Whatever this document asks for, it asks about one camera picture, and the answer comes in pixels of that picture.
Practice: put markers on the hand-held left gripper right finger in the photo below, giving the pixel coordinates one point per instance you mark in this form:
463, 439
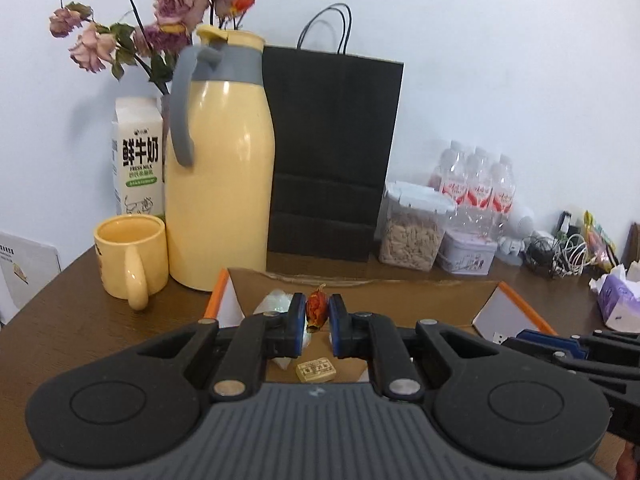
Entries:
336, 325

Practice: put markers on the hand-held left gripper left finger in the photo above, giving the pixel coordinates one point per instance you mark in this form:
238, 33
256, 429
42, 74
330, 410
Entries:
298, 320

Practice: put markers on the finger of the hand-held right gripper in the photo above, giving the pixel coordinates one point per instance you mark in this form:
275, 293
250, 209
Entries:
610, 342
545, 342

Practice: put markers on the red rose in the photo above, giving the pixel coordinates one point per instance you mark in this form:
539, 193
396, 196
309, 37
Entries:
317, 307

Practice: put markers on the iridescent pouch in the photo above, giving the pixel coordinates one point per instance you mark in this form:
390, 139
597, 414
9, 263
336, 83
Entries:
272, 302

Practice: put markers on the small tan block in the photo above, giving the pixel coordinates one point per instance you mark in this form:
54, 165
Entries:
315, 369

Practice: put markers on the red cardboard box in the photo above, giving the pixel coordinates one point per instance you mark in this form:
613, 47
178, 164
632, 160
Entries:
425, 300

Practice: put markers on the purple tissue pack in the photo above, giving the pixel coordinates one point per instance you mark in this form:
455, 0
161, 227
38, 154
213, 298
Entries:
617, 300

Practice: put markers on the yellow snack packet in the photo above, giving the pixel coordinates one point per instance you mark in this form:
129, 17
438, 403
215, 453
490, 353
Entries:
600, 242

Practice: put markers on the wooden stand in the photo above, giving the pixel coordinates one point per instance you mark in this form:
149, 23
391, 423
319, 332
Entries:
635, 245

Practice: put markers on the small white robot toy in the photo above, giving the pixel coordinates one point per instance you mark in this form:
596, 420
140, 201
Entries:
517, 240

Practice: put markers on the clear nut container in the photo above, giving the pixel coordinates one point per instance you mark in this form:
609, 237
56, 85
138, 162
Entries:
410, 237

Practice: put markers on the lavender tin box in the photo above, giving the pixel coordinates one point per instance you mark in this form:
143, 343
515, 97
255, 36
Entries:
467, 252

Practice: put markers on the black charger plug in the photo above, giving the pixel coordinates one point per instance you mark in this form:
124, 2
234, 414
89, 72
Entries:
565, 222

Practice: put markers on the yellow thermos jug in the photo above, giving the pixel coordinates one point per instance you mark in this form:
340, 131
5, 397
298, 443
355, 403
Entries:
220, 170

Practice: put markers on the black paper bag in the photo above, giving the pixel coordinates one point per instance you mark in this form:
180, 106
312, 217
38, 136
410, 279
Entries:
330, 150

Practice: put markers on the yellow mug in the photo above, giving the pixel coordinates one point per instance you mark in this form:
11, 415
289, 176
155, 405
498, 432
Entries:
117, 260

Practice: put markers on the white milk carton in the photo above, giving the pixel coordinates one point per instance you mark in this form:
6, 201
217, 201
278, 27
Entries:
140, 160

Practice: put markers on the pink flower vase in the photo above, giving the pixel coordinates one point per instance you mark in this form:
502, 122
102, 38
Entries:
165, 125

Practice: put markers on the white panel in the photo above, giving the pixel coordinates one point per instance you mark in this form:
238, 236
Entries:
25, 275

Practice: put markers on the dried pink rose bouquet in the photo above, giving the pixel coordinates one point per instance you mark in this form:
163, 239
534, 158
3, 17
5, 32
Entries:
165, 5

